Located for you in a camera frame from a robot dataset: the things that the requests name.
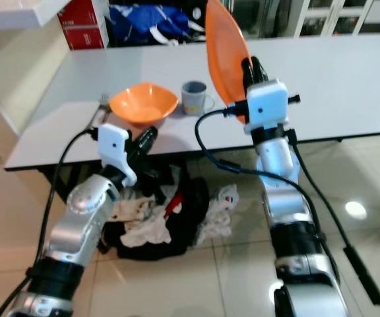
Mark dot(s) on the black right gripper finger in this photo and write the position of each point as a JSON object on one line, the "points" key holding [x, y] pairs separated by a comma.
{"points": [[253, 69]]}

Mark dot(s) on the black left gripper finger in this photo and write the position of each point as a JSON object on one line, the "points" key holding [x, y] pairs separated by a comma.
{"points": [[150, 135]]}

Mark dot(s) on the orange plate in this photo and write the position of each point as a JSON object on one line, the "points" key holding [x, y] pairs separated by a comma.
{"points": [[224, 46]]}

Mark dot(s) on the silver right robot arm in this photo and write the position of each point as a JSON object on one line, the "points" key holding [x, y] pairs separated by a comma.
{"points": [[289, 211]]}

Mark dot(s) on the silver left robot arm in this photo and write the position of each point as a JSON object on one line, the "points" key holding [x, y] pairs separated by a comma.
{"points": [[78, 224]]}

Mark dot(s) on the orange bowl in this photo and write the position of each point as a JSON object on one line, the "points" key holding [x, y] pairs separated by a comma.
{"points": [[144, 104]]}

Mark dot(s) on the grey mug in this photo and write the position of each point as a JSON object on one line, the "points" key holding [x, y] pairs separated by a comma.
{"points": [[193, 99]]}

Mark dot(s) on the silver fork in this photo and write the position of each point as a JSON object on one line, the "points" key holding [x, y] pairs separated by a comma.
{"points": [[103, 102]]}

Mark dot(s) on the white crumpled cloth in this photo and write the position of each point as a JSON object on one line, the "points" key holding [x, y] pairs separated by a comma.
{"points": [[144, 231]]}

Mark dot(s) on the black bag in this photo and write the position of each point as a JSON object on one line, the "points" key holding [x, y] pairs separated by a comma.
{"points": [[183, 228]]}

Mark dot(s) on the white glass door cabinet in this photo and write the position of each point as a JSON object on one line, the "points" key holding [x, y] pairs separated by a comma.
{"points": [[335, 16]]}

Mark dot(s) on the white printed cloth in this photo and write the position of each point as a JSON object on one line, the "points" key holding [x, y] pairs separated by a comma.
{"points": [[220, 218]]}

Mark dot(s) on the blue bag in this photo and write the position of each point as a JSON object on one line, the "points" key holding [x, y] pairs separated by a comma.
{"points": [[150, 20]]}

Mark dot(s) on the red box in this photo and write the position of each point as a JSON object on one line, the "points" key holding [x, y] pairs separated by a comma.
{"points": [[81, 26]]}

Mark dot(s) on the white raised counter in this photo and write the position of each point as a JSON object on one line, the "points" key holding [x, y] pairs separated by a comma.
{"points": [[12, 10]]}

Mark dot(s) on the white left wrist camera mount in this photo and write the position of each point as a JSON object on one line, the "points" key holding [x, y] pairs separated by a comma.
{"points": [[114, 145]]}

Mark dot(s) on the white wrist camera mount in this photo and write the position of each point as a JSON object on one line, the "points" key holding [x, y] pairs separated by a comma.
{"points": [[269, 105], [114, 145]]}

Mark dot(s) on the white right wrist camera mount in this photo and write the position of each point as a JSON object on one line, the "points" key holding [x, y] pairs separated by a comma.
{"points": [[269, 105]]}

